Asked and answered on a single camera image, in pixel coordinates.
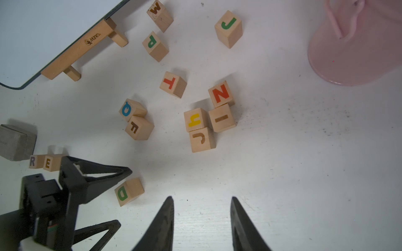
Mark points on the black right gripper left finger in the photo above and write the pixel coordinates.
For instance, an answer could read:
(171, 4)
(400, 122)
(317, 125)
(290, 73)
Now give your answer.
(159, 235)

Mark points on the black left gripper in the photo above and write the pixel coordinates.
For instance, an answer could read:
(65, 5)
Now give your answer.
(38, 220)

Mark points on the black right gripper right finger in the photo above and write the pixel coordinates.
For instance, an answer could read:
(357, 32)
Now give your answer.
(245, 236)

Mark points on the wooden block letter D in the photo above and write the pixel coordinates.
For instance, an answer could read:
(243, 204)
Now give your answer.
(129, 191)

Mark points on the wooden block letter E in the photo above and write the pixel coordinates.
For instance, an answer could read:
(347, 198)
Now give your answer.
(52, 162)

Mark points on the wooden block letter R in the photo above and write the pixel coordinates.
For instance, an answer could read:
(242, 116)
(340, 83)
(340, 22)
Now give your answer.
(36, 161)

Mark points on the wooden block letter F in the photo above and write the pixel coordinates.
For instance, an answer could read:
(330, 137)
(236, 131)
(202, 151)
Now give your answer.
(139, 128)

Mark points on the wooden block letter Q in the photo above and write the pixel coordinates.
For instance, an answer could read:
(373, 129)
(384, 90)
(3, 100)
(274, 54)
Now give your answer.
(132, 108)

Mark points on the wooden block letter I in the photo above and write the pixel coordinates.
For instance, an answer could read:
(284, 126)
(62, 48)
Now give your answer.
(221, 118)

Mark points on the wooden block yellow letter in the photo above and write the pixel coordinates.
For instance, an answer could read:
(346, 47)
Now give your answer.
(196, 119)

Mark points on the wooden block letter N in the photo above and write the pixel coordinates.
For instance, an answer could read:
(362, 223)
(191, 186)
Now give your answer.
(221, 94)

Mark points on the wooden block letter T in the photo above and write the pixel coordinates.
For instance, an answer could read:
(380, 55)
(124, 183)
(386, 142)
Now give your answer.
(173, 84)

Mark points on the wooden block letter P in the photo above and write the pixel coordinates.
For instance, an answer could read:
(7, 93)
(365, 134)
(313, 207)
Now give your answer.
(155, 47)

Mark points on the wooden block letter W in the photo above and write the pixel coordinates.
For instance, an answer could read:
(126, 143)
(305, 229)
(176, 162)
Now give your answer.
(160, 15)

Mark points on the grey whiteboard eraser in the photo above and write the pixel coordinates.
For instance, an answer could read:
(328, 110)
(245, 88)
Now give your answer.
(16, 144)

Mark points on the wooden block brown J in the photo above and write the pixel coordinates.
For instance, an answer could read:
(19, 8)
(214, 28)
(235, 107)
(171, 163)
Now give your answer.
(202, 139)

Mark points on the wooden whiteboard stand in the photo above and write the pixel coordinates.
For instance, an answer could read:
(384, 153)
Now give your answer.
(63, 63)

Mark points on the whiteboard with RED written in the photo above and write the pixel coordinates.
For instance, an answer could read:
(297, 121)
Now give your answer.
(35, 33)

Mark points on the wooden block green J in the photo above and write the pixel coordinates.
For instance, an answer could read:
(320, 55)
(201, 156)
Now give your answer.
(229, 29)

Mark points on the pink pen cup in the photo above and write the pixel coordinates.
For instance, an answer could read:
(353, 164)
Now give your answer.
(358, 42)

